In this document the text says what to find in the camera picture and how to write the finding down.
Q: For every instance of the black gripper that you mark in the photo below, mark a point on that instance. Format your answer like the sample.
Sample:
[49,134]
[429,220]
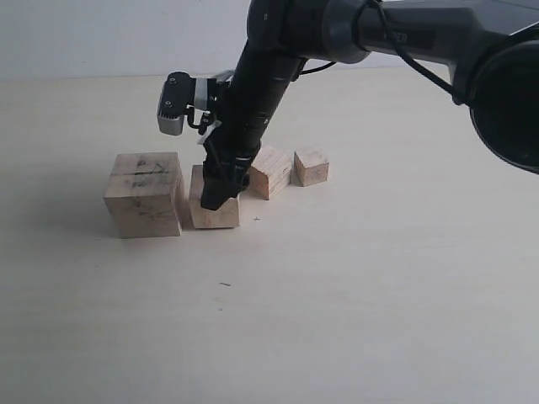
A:
[243,112]

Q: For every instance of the second largest wooden cube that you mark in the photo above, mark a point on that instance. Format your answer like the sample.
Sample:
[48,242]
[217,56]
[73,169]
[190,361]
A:
[228,216]

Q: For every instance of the medium wooden cube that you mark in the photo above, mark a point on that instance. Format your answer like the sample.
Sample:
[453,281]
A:
[270,172]

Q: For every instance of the smallest wooden cube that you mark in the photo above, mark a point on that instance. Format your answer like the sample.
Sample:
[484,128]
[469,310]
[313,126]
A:
[311,166]

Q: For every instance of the largest marked wooden cube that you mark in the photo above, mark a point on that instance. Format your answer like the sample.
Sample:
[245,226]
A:
[144,194]

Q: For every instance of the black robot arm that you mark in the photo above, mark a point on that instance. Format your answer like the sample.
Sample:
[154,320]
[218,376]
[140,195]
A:
[483,53]

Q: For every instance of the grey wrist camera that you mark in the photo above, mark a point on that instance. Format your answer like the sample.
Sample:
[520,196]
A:
[186,98]

